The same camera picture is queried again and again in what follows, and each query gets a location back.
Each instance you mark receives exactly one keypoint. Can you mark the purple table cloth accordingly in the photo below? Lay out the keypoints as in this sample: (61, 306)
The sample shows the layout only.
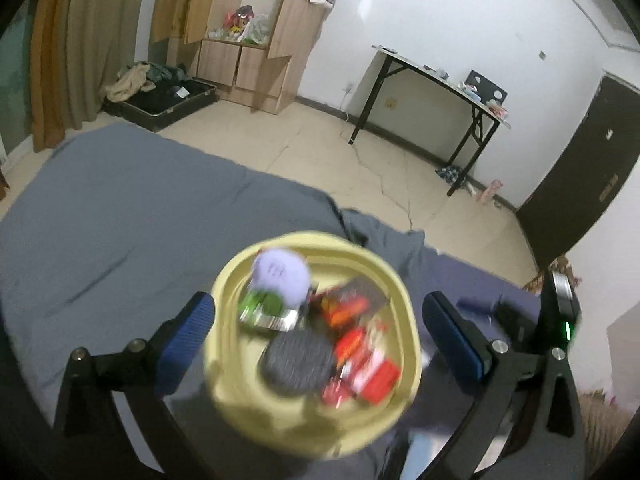
(441, 404)

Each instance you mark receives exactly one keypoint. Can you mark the brown curtain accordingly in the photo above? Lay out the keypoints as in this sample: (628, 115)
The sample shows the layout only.
(77, 47)

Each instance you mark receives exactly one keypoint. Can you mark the red silver cigarette box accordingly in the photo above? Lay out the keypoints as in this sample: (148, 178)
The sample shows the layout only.
(363, 369)

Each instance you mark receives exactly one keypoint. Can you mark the green small packet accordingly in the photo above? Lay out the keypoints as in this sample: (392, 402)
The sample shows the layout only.
(266, 311)

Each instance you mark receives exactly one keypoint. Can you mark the grey blanket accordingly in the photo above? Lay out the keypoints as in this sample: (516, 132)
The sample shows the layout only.
(121, 227)

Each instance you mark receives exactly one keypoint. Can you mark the yellow plastic basin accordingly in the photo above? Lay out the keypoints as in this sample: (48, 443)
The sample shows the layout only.
(304, 426)

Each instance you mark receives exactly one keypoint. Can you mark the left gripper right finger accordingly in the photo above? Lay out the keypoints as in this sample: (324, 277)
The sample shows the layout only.
(524, 422)

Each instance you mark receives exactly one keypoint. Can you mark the dark clothes on floor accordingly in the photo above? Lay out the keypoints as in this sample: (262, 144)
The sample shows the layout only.
(449, 174)

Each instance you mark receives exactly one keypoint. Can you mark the black folding desk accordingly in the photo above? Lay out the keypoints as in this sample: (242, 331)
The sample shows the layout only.
(421, 109)

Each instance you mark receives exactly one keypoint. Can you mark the pink item on floor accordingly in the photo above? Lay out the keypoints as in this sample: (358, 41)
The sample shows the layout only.
(490, 192)

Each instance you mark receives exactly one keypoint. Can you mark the dark door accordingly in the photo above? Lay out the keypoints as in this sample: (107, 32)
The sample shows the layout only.
(587, 176)

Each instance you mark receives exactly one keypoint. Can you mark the red cigarette pack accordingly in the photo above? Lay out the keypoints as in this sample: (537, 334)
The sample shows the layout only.
(347, 304)

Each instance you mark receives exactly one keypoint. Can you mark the open black suitcase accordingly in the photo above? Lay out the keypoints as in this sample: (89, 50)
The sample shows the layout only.
(155, 96)

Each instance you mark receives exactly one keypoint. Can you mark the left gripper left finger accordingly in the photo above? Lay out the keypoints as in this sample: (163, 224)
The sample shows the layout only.
(87, 427)

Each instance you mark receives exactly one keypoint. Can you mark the box on desk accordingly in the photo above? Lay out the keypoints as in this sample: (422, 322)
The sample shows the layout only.
(485, 88)

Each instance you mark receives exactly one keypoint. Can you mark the wooden wardrobe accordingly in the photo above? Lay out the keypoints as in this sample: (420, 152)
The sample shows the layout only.
(254, 51)

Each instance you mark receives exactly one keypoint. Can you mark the pile of boxes by wall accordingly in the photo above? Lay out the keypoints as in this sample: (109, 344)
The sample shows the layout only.
(559, 265)

